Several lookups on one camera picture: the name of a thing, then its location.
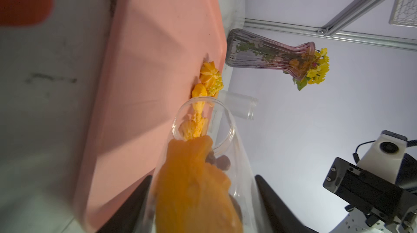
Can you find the pink plastic tray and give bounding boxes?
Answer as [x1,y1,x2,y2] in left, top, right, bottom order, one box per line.
[74,0,227,233]

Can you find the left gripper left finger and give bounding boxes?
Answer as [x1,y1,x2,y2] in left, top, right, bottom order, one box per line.
[97,175,153,233]

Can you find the orange cookie pile on tray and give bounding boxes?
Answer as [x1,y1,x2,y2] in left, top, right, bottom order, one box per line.
[179,61,224,141]

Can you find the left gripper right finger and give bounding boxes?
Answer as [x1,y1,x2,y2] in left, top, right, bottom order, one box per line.
[255,175,316,233]

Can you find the dark glass flower vase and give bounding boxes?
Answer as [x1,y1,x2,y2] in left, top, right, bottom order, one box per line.
[225,29,316,80]

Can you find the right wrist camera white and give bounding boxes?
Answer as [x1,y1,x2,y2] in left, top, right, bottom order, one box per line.
[357,130,408,184]

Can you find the white wire wall basket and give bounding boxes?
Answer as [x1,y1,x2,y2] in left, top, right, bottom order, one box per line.
[389,0,417,28]

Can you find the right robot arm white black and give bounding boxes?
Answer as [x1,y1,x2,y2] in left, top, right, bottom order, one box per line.
[323,130,417,233]

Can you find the clear jar with pretzels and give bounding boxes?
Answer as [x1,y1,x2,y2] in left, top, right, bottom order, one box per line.
[134,97,273,233]

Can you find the clear jar with cookies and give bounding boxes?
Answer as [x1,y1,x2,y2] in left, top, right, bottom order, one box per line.
[218,90,258,121]

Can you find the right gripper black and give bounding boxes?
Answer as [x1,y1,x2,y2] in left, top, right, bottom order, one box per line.
[323,158,417,233]

